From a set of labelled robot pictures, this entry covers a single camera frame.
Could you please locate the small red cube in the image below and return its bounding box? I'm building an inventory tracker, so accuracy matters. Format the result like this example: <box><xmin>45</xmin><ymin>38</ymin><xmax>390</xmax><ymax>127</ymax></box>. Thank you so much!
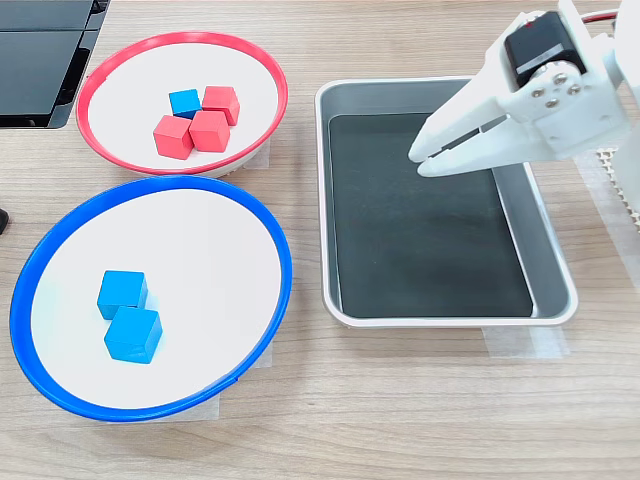
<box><xmin>188</xmin><ymin>110</ymin><xmax>232</xmax><ymax>152</ymax></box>
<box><xmin>152</xmin><ymin>114</ymin><xmax>195</xmax><ymax>161</ymax></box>
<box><xmin>201</xmin><ymin>85</ymin><xmax>241</xmax><ymax>127</ymax></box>

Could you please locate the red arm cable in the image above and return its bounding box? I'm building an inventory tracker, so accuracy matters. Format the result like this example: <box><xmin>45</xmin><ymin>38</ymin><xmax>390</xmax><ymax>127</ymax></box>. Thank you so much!
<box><xmin>581</xmin><ymin>9</ymin><xmax>622</xmax><ymax>25</ymax></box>

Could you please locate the pale perforated base plate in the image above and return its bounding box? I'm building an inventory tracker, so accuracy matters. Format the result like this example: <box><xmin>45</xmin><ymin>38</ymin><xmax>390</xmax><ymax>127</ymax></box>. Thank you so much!
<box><xmin>594</xmin><ymin>145</ymin><xmax>640</xmax><ymax>236</ymax></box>

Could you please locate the blue-rimmed white plate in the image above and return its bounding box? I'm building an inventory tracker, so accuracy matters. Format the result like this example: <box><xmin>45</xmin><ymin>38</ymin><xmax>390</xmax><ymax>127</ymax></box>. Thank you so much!
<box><xmin>8</xmin><ymin>174</ymin><xmax>294</xmax><ymax>424</ymax></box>

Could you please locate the small blue cube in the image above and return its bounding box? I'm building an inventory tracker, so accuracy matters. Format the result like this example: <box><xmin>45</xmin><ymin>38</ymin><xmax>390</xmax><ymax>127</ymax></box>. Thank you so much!
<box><xmin>103</xmin><ymin>306</ymin><xmax>164</xmax><ymax>365</ymax></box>
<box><xmin>96</xmin><ymin>270</ymin><xmax>150</xmax><ymax>321</ymax></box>
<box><xmin>168</xmin><ymin>88</ymin><xmax>203</xmax><ymax>121</ymax></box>

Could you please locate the black tray mat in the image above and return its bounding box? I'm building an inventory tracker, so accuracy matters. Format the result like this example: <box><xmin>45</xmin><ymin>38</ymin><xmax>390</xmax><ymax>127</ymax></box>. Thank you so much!
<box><xmin>327</xmin><ymin>113</ymin><xmax>535</xmax><ymax>320</ymax></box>

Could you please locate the steel tray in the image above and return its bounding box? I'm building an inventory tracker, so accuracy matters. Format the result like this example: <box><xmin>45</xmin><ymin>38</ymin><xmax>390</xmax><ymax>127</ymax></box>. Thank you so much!
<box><xmin>314</xmin><ymin>76</ymin><xmax>580</xmax><ymax>329</ymax></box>

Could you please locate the clear tape strip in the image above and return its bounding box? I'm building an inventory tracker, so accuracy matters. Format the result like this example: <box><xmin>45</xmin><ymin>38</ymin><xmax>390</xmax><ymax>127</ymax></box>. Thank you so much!
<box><xmin>197</xmin><ymin>344</ymin><xmax>275</xmax><ymax>424</ymax></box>
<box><xmin>481</xmin><ymin>324</ymin><xmax>572</xmax><ymax>360</ymax></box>
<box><xmin>214</xmin><ymin>137</ymin><xmax>272</xmax><ymax>177</ymax></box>

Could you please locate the red-rimmed white plate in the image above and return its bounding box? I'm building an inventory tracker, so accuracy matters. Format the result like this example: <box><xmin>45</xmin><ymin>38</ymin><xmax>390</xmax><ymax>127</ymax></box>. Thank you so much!
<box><xmin>75</xmin><ymin>31</ymin><xmax>290</xmax><ymax>180</ymax></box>

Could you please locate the black flat device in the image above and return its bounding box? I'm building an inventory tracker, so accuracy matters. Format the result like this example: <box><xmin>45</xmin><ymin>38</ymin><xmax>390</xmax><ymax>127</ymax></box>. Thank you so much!
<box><xmin>0</xmin><ymin>0</ymin><xmax>111</xmax><ymax>130</ymax></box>

